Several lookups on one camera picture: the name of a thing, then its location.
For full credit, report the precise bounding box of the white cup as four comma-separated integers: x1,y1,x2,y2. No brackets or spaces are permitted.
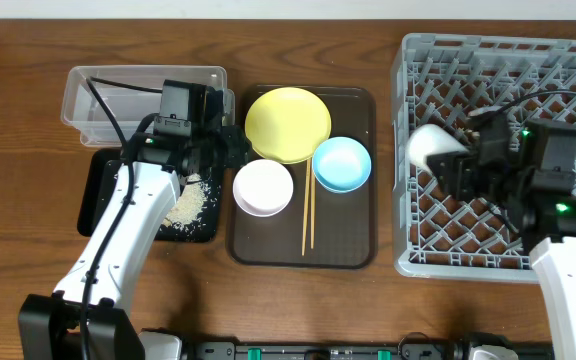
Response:
406,124,468,173

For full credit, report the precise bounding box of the white bowl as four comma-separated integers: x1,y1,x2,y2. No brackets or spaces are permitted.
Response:
233,159,294,217

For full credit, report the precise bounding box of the pile of rice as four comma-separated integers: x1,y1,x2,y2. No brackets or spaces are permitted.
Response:
163,174,210,233

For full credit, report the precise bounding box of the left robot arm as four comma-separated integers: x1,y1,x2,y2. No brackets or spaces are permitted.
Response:
18,80,250,359

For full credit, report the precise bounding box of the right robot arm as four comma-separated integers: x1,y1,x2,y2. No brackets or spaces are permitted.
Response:
407,113,576,359

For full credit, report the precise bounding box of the grey dishwasher rack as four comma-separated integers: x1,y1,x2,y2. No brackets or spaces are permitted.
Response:
390,33,576,284

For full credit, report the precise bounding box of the black waste tray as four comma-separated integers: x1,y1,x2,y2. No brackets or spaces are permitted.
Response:
77,148,223,243

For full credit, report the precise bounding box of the clear plastic bin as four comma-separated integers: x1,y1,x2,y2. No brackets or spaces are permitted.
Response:
61,65,235,147

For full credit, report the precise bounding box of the yellow plate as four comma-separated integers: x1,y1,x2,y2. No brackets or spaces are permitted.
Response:
244,87,332,164

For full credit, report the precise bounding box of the left wooden chopstick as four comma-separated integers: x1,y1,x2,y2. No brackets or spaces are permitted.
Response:
301,158,311,256

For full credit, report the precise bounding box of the wooden chopstick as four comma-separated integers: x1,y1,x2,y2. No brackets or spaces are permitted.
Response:
310,168,316,249
301,158,311,256

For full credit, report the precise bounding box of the right wooden chopstick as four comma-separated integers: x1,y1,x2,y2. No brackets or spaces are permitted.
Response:
310,168,316,249

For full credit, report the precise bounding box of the light blue bowl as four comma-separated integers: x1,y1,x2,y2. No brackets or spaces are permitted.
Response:
312,137,372,193

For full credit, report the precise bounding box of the dark brown serving tray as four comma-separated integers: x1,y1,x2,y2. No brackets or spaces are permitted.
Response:
227,86,377,269

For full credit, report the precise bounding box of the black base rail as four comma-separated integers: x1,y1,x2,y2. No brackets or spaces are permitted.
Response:
182,341,554,360

